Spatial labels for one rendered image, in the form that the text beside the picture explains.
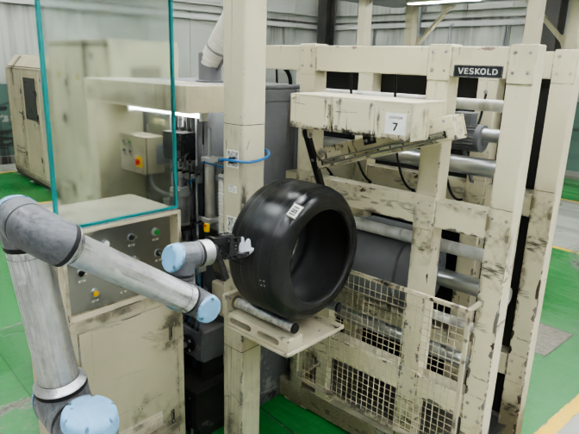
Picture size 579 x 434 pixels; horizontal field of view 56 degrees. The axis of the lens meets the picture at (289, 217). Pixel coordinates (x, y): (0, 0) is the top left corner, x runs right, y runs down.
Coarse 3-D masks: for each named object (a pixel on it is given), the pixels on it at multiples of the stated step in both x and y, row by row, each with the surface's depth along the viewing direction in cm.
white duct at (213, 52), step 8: (216, 24) 264; (216, 32) 264; (208, 40) 271; (216, 40) 266; (208, 48) 270; (216, 48) 268; (208, 56) 272; (216, 56) 271; (208, 64) 274; (216, 64) 274
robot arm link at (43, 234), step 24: (24, 216) 131; (48, 216) 133; (24, 240) 131; (48, 240) 131; (72, 240) 134; (72, 264) 138; (96, 264) 141; (120, 264) 145; (144, 264) 153; (144, 288) 153; (168, 288) 158; (192, 288) 166; (192, 312) 167; (216, 312) 171
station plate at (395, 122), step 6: (390, 114) 205; (396, 114) 204; (402, 114) 202; (390, 120) 206; (396, 120) 204; (402, 120) 202; (390, 126) 206; (396, 126) 204; (402, 126) 203; (384, 132) 208; (390, 132) 207; (396, 132) 205; (402, 132) 203
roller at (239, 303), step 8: (240, 304) 233; (248, 304) 231; (248, 312) 230; (256, 312) 227; (264, 312) 225; (272, 320) 221; (280, 320) 218; (288, 320) 217; (288, 328) 215; (296, 328) 216
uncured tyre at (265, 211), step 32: (256, 192) 218; (288, 192) 210; (320, 192) 212; (256, 224) 206; (288, 224) 201; (320, 224) 250; (352, 224) 230; (256, 256) 203; (288, 256) 202; (320, 256) 251; (352, 256) 235; (256, 288) 208; (288, 288) 206; (320, 288) 242
